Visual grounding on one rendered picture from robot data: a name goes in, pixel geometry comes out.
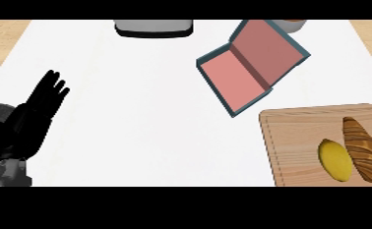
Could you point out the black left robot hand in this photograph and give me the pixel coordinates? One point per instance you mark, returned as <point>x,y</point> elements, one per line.
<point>35,115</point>

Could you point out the yellow lemon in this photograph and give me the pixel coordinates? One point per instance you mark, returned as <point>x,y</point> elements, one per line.
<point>335,160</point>

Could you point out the grey and black appliance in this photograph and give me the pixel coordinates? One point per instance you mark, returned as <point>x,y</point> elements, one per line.
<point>152,28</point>

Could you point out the grey round pot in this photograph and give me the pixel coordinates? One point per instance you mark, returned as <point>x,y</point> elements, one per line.
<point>291,25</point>

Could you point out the wooden cutting board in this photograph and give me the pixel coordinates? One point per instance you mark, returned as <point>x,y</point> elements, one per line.
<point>299,134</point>

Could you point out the pink and teal cardboard box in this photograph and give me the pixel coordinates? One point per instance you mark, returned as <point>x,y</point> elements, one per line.
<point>251,66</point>

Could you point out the brown striped bread loaf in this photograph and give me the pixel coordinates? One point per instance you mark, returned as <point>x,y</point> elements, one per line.
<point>358,147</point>

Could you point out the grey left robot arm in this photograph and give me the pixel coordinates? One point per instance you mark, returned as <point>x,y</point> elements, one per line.
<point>13,172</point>

